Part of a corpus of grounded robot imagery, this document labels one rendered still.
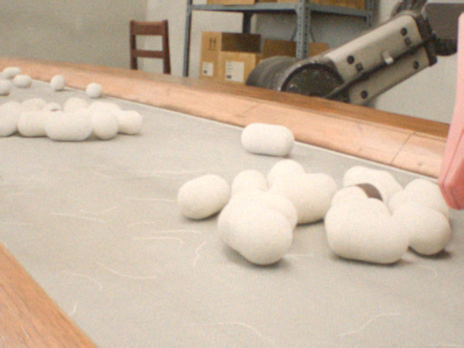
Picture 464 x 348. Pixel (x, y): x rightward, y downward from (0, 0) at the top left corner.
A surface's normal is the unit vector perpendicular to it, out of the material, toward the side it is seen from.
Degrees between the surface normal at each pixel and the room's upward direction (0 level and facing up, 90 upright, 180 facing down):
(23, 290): 0
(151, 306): 0
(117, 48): 90
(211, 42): 90
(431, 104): 90
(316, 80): 90
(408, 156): 45
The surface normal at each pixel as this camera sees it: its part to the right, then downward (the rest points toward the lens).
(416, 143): -0.55, -0.65
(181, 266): 0.05, -0.98
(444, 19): -0.65, 0.70
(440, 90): -0.86, 0.07
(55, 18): 0.51, 0.19
